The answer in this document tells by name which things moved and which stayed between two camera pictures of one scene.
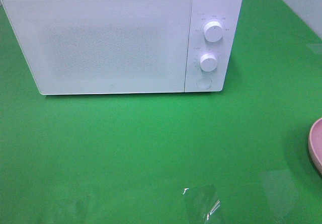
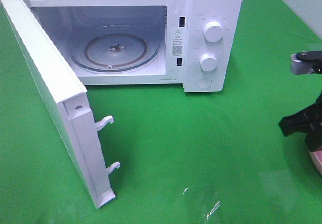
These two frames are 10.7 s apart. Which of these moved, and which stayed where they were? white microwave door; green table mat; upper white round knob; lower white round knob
Moved: white microwave door
Stayed: lower white round knob; green table mat; upper white round knob
